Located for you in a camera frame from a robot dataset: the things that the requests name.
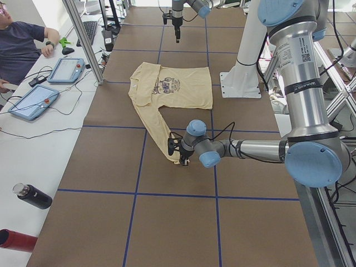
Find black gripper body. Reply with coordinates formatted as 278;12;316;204
179;147;193;161
172;17;182;29

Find cream long-sleeve printed shirt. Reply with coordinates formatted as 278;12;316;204
128;62;213;164

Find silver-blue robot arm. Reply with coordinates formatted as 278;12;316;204
177;1;351;187
162;0;225;43

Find black keyboard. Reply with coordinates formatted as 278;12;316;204
82;21;98;45

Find black computer mouse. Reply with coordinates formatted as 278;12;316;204
62;47;75;55

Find green plastic tool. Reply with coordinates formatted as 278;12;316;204
58;37;71;48

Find blue teach pendant far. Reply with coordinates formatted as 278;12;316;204
47;58;85;84

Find blue teach pendant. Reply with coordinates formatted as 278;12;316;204
8;85;60;121
47;58;85;84

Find black water bottle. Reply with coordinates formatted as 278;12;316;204
12;183;52;209

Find seated person navy shirt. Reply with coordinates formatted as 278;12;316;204
1;2;60;93

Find blue teach pendant near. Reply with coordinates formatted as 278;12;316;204
8;85;60;121

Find red cylinder bottle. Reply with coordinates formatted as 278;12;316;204
1;229;38;253

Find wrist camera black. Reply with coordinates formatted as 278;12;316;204
162;10;172;25
167;132;183;156

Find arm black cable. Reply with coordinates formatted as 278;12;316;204
157;0;199;22
169;121;251;159

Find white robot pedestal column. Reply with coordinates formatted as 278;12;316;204
220;0;269;98

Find aluminium frame post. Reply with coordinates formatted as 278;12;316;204
62;0;104;85

